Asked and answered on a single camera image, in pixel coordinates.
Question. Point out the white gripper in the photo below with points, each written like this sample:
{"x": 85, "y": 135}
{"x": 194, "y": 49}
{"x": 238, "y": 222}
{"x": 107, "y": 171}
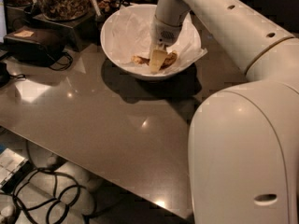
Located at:
{"x": 163, "y": 34}

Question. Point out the spotted ripe banana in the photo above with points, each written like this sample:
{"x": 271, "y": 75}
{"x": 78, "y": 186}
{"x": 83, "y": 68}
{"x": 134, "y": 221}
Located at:
{"x": 169, "y": 60}

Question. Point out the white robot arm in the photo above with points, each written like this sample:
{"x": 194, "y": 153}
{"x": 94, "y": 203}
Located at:
{"x": 243, "y": 147}

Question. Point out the white ceramic bowl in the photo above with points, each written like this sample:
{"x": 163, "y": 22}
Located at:
{"x": 109, "y": 44}

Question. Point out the white paper liner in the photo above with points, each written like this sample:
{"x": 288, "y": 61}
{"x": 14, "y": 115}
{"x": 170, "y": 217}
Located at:
{"x": 130, "y": 34}

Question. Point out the black metal stand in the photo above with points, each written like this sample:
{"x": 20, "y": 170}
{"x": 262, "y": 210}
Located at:
{"x": 78, "y": 34}

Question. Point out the glass jar of nuts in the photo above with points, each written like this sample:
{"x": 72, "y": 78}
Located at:
{"x": 63, "y": 10}

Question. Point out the black box device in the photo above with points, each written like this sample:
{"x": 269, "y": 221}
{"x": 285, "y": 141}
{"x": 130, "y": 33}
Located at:
{"x": 35, "y": 46}

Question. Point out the white box on floor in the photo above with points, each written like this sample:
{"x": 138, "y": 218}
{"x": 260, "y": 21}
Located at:
{"x": 12, "y": 165}

